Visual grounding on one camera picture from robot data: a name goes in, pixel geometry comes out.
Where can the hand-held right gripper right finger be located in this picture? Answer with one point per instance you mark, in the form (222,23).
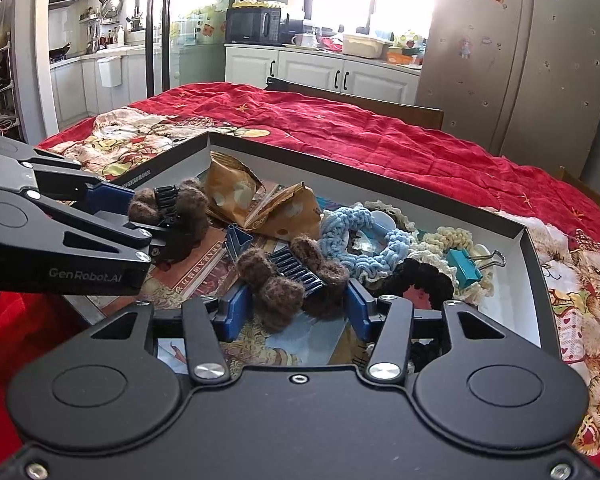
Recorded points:
(362,310)

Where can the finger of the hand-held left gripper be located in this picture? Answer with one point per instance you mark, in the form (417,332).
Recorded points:
(110,230)
(110,191)

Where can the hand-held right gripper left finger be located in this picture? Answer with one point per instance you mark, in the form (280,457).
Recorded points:
(235,312)

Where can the brown fuzzy navy hair clip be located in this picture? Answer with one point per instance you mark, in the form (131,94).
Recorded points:
(280,300)

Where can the black white-trimmed scrunchie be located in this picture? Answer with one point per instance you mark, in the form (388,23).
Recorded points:
(420,280)

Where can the dark blue binder clip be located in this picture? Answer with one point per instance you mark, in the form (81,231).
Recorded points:
(237,242)

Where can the light blue knitted scrunchie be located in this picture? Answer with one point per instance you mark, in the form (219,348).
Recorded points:
(340,225)

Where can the brown white-trimmed scrunchie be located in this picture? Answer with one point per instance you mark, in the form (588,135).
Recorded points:
(405,217)

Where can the teal binder clip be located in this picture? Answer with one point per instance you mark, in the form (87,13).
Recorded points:
(465,265)

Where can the cream knitted scrunchie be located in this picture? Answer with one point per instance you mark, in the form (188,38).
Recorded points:
(450,237)

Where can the brown triangular snack packet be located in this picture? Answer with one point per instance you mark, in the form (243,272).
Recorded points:
(230,185)
(290,210)

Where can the black shallow box tray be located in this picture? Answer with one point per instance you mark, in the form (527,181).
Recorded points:
(530,280)

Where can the white hanging bin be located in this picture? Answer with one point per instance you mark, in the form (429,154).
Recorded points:
(110,71)

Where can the red printed blanket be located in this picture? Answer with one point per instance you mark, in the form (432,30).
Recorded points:
(380,135)

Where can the black microwave oven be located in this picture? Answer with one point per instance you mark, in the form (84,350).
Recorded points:
(255,25)

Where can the yellow cloth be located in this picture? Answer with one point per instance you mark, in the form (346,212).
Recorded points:
(257,4)

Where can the white kitchen cabinets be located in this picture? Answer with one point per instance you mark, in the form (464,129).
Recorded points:
(320,72)

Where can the white mug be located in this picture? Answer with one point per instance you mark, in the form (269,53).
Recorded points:
(302,40)

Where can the orange box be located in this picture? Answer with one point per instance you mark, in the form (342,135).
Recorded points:
(404,56)

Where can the white plastic basin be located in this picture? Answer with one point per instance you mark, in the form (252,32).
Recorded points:
(362,46)

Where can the beige double-door refrigerator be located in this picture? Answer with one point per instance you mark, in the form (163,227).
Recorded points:
(520,60)

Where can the black sliding door frame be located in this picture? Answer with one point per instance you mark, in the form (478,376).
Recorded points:
(160,25)

